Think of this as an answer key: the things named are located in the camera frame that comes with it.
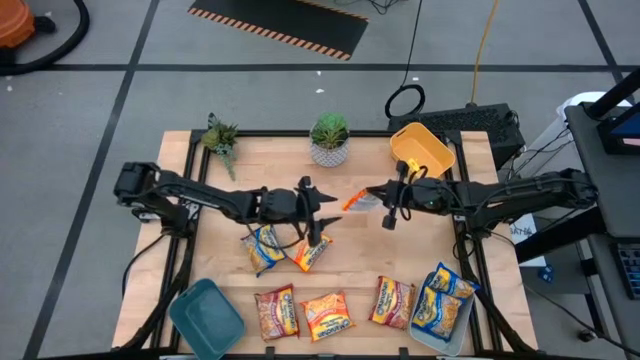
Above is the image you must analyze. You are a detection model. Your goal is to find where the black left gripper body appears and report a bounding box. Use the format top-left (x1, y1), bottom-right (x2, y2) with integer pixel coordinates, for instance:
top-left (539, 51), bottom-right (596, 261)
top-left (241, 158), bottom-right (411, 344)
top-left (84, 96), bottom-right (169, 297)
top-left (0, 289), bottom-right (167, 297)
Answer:
top-left (260, 175), bottom-right (322, 247)

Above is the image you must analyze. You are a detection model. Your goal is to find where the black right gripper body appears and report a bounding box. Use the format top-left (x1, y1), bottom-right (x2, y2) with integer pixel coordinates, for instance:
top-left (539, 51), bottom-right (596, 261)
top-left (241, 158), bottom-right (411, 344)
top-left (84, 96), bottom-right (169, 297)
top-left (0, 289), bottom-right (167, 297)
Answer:
top-left (380, 159), bottom-right (454, 231)

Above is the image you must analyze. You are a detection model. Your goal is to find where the orange chicken ramen pack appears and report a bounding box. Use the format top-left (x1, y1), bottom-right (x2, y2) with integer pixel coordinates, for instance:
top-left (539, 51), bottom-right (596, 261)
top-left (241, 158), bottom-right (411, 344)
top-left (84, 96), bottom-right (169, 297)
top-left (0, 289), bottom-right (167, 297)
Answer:
top-left (299, 290), bottom-right (356, 344)
top-left (342, 188), bottom-right (384, 214)
top-left (288, 232), bottom-right (335, 274)

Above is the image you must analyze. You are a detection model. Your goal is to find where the blue soy sauce ramen pack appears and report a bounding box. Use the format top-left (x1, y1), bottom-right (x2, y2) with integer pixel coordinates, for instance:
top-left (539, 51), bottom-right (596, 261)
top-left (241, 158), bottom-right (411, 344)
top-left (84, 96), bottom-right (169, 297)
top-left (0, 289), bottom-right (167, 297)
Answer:
top-left (240, 223), bottom-right (287, 278)
top-left (424, 261), bottom-right (481, 300)
top-left (410, 285), bottom-right (464, 343)

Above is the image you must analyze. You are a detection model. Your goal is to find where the red ramen noodle pack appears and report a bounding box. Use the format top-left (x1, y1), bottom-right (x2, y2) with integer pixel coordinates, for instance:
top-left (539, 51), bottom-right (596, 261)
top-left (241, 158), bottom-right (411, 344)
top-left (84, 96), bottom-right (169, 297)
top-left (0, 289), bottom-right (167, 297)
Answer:
top-left (368, 275), bottom-right (417, 331)
top-left (253, 283), bottom-right (301, 343)

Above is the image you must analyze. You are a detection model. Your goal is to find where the succulent in white patterned pot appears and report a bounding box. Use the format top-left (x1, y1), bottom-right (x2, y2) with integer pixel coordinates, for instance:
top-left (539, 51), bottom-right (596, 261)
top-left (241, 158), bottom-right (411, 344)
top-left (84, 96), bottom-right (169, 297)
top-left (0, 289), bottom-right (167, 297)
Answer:
top-left (308, 111), bottom-right (351, 169)

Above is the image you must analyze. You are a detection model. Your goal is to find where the yellow plastic bin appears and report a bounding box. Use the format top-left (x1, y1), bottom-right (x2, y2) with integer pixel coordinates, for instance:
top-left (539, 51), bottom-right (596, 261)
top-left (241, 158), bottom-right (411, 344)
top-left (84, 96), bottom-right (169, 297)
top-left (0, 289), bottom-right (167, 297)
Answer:
top-left (389, 121), bottom-right (457, 180)

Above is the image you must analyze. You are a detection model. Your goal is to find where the black computer tower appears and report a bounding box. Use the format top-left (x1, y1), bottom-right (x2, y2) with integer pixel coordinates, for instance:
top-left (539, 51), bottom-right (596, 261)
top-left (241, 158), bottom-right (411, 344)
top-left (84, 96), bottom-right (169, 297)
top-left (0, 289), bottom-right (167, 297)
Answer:
top-left (387, 102), bottom-right (527, 171)

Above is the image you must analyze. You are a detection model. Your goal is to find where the small green succulent sprig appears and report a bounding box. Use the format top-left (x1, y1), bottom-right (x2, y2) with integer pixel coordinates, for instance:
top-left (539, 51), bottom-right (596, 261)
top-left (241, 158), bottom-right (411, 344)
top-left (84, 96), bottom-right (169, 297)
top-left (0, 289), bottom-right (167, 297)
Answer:
top-left (200, 112), bottom-right (240, 182)

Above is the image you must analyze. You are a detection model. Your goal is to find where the white paper sheet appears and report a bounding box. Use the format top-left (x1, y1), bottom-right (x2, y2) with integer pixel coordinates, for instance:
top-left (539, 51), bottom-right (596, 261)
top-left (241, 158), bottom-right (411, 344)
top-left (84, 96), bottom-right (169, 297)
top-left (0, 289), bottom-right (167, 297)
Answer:
top-left (508, 213), bottom-right (549, 269)

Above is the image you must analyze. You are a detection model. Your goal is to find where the teal plastic bin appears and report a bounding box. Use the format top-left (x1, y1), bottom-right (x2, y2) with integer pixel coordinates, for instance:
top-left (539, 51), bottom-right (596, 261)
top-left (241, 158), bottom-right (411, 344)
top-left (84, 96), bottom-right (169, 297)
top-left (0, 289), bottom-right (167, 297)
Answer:
top-left (168, 277), bottom-right (247, 360)

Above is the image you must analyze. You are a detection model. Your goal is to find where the light grey plastic bin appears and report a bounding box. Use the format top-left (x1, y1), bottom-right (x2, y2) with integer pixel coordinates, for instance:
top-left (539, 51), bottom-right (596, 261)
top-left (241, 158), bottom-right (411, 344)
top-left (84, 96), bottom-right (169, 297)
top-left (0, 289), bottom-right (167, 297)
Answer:
top-left (407, 272), bottom-right (476, 357)

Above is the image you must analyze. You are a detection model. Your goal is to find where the white waste bin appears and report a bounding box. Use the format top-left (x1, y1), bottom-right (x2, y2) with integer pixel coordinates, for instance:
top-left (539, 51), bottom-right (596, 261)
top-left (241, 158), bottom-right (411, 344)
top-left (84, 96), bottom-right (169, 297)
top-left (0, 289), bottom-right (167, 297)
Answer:
top-left (519, 91), bottom-right (634, 174)

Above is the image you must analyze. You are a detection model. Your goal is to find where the black hazard-striped floor mat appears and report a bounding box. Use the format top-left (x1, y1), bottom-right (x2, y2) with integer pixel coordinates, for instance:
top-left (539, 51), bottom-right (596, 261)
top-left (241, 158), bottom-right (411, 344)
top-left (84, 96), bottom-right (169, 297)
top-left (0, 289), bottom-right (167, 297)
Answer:
top-left (187, 0), bottom-right (370, 62)

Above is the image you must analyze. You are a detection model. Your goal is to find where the black desk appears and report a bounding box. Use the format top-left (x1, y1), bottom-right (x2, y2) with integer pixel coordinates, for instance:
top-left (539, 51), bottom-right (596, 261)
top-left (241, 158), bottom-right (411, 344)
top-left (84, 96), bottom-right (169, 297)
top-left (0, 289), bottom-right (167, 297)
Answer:
top-left (514, 102), bottom-right (640, 351)

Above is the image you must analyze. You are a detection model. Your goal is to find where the black monitor on desk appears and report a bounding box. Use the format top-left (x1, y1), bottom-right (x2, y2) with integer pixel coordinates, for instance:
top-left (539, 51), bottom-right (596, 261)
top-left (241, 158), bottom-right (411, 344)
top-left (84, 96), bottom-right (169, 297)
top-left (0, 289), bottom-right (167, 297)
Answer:
top-left (597, 107), bottom-right (640, 155)

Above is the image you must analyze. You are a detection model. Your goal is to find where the black slanted pole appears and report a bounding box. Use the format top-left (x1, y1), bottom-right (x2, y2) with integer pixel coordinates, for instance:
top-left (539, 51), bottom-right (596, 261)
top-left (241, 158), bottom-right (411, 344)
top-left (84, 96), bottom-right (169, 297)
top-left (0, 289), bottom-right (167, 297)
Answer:
top-left (584, 67), bottom-right (640, 120)

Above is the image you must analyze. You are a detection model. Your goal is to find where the black keyboard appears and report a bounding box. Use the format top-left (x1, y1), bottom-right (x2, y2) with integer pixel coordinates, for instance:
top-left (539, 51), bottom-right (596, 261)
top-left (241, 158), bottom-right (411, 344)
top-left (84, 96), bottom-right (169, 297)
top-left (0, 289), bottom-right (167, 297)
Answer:
top-left (612, 242), bottom-right (640, 301)

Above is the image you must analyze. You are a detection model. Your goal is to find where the orange shop vacuum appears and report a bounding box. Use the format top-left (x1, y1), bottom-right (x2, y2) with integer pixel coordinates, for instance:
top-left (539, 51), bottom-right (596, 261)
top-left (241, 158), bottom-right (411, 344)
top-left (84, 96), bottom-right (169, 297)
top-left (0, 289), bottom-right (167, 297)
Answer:
top-left (0, 0), bottom-right (36, 50)

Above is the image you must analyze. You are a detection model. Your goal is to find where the black aluminium table frame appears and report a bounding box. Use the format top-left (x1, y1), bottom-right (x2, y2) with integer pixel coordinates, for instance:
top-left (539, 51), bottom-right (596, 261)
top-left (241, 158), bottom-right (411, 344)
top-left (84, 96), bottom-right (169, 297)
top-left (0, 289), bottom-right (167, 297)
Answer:
top-left (167, 128), bottom-right (489, 357)

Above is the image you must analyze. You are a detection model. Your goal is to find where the black hanging cable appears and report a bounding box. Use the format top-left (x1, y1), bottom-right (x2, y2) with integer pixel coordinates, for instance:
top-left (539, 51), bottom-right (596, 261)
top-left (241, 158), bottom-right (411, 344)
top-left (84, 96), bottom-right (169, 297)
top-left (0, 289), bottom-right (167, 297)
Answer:
top-left (383, 0), bottom-right (427, 120)

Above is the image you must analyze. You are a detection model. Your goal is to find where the black diagonal frame strut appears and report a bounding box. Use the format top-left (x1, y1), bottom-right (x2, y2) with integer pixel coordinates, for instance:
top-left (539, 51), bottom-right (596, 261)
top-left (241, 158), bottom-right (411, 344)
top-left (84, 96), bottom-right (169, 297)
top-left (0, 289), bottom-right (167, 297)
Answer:
top-left (119, 234), bottom-right (199, 351)
top-left (452, 239), bottom-right (539, 356)

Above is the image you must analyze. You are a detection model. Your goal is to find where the yellow hanging cable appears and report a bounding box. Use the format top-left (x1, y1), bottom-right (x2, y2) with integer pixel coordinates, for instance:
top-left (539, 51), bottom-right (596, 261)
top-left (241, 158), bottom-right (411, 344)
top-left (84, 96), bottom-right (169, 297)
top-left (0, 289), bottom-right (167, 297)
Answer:
top-left (469, 0), bottom-right (501, 106)

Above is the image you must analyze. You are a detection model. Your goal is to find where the black floor cable bundle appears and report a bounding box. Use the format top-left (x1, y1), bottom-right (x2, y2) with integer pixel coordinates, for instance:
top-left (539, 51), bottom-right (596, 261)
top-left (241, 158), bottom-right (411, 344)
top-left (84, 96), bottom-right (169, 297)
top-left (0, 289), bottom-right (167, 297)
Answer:
top-left (344, 0), bottom-right (411, 15)

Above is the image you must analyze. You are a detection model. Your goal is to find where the black vacuum hose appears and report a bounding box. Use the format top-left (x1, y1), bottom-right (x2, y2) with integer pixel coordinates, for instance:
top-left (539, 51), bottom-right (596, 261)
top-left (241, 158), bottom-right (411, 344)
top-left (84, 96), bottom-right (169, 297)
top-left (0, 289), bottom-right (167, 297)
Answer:
top-left (0, 0), bottom-right (91, 77)

